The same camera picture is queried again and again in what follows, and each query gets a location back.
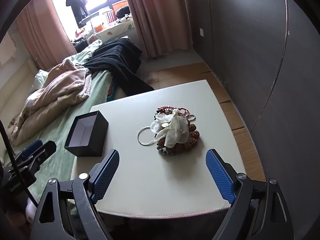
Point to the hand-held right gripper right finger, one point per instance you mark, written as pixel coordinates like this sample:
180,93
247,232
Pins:
220,177

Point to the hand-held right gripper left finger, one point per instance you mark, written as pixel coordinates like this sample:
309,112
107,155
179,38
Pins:
105,177

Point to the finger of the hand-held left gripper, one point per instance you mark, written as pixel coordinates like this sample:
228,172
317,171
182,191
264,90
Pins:
43,150
31,148

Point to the black gift box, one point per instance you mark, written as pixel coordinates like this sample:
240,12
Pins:
97,140

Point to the silver bangle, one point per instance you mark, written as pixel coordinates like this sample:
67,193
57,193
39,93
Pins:
138,135

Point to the white organza pouch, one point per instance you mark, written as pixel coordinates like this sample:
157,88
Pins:
175,127

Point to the beige bed headboard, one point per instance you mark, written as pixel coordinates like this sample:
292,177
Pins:
12,90

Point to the pink fleece blanket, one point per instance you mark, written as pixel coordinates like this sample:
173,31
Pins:
57,85

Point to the pale green pillow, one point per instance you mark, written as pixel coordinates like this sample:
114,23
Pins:
40,77

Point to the green bed blanket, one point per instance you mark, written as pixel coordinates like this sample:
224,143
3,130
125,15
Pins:
97,90

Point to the pale green floral quilt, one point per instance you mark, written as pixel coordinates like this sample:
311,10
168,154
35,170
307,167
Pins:
82,55

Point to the pink curtain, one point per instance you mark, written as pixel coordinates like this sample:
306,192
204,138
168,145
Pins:
42,35
160,17

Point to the black knitted blanket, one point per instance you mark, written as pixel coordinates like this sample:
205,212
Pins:
117,57

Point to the dark grey wardrobe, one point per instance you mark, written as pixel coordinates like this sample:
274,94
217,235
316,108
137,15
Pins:
250,42

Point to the hanging dark clothes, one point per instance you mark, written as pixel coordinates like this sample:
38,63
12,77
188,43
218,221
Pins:
77,2

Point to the black hat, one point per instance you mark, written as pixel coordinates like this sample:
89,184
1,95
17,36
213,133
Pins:
122,11

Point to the orange box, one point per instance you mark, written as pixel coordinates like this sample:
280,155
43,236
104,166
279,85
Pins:
121,6

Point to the white wall socket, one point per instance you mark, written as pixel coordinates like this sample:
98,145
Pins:
201,32

